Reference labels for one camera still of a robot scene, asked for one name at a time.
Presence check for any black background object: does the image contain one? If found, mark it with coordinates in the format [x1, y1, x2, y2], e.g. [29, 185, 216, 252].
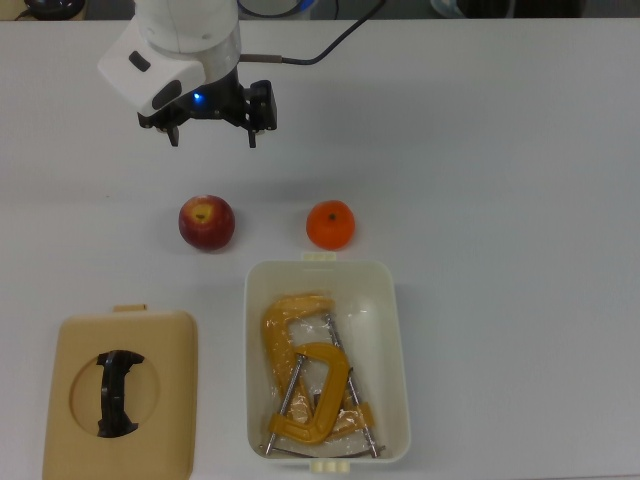
[22, 0, 89, 21]

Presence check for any large yellow C-clamp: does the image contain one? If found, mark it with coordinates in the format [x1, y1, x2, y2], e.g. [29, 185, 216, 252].
[262, 292, 387, 459]

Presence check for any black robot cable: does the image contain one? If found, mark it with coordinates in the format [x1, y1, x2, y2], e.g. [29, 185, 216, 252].
[240, 0, 389, 66]

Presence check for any blue rimmed round object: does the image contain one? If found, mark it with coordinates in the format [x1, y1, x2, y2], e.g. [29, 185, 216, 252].
[237, 0, 321, 16]

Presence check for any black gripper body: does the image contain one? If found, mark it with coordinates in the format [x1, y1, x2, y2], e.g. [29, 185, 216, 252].
[172, 68, 251, 127]

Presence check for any orange fruit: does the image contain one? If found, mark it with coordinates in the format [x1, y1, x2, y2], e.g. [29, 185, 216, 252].
[305, 199, 357, 251]

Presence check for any red apple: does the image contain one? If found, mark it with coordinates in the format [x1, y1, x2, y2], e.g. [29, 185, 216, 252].
[178, 194, 236, 253]

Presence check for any beige plastic lid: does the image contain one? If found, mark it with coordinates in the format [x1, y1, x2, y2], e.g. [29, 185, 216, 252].
[41, 303, 200, 480]

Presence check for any cream plastic container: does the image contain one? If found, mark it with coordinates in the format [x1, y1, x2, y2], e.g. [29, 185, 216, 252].
[243, 252, 412, 475]

